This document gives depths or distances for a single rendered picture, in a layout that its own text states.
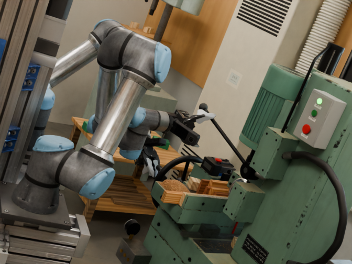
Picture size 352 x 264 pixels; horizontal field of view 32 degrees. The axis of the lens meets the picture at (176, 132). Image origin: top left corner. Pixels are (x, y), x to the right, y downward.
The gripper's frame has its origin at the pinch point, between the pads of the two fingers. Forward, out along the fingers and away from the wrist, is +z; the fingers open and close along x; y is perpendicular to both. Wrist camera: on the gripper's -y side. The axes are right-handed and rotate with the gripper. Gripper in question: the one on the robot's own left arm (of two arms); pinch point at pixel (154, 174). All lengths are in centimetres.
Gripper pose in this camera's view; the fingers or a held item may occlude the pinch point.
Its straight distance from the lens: 262.8
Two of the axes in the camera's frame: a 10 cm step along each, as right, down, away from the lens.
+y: -6.0, 5.7, 5.6
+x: -7.7, -2.2, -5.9
